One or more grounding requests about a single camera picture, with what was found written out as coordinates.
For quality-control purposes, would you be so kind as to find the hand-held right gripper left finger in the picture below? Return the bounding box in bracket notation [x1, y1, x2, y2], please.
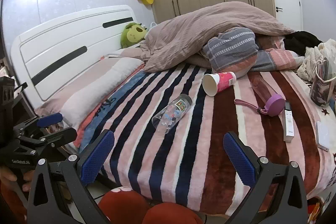
[26, 129, 115, 224]

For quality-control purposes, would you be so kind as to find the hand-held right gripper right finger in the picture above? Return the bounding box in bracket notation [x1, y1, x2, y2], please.
[223, 131, 308, 224]

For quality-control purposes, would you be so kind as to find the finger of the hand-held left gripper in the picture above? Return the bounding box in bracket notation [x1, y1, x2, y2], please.
[12, 113, 63, 135]
[18, 127, 78, 155]

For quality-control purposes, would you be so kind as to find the pink and white paper cup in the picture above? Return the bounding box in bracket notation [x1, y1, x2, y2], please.
[202, 71, 237, 97]

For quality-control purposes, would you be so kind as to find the clear glass cup cartoon print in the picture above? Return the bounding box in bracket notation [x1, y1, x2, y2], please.
[152, 94, 193, 135]

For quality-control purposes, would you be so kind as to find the person's left hand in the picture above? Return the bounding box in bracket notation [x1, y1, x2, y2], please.
[0, 165, 33, 192]

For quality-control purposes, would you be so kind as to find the red plush slipper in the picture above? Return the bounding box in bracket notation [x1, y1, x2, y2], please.
[141, 202, 203, 224]
[98, 186, 151, 224]

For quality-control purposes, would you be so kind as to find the white remote control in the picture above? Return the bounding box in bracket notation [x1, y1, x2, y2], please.
[283, 100, 295, 143]

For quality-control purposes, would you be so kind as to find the long white pillow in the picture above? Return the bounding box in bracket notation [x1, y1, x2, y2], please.
[60, 57, 145, 130]

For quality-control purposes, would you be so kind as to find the striped fleece blanket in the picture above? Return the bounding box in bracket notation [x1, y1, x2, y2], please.
[76, 63, 336, 217]

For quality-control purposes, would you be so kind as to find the purple lidded water bottle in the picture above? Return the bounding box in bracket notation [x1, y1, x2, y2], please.
[234, 74, 286, 117]

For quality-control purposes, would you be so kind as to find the white bed headboard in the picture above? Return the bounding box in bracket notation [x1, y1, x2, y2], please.
[10, 5, 137, 109]

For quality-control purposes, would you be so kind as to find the white flat box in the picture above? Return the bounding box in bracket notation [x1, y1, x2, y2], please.
[315, 121, 331, 152]

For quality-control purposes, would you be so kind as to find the pink and grey plaid quilt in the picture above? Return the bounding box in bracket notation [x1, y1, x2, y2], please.
[247, 47, 305, 73]

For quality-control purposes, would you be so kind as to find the patterned gift bag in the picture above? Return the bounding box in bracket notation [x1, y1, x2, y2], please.
[309, 57, 336, 107]

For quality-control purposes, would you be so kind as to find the grey striped pillow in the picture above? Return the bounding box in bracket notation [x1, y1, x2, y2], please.
[202, 27, 259, 76]

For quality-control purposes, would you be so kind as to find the green plush toy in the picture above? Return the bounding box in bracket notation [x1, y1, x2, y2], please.
[120, 22, 149, 48]

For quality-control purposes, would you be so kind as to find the white fluffy cloth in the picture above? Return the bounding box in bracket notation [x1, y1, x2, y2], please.
[297, 39, 336, 81]

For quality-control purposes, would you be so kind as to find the black clothing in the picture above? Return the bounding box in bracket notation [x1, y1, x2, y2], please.
[283, 30, 325, 58]

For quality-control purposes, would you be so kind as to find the brown duvet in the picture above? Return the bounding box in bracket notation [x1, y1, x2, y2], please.
[139, 1, 296, 73]

